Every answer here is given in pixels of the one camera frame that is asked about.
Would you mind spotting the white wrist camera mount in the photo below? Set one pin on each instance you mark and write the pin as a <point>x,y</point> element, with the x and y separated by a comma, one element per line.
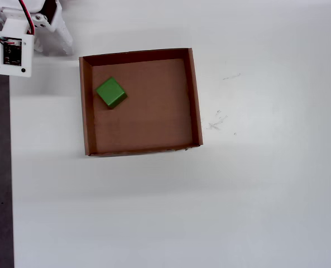
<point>25,56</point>

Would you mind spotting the brown cardboard box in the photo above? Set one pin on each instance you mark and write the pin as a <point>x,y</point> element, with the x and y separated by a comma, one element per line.
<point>154,117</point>

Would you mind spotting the green cube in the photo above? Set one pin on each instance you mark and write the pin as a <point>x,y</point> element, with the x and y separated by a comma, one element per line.
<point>110,90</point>

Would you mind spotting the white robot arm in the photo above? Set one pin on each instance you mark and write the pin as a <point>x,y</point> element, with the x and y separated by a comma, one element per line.
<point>9,8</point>

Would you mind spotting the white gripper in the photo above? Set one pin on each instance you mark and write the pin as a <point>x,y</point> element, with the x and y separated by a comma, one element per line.
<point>62,36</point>

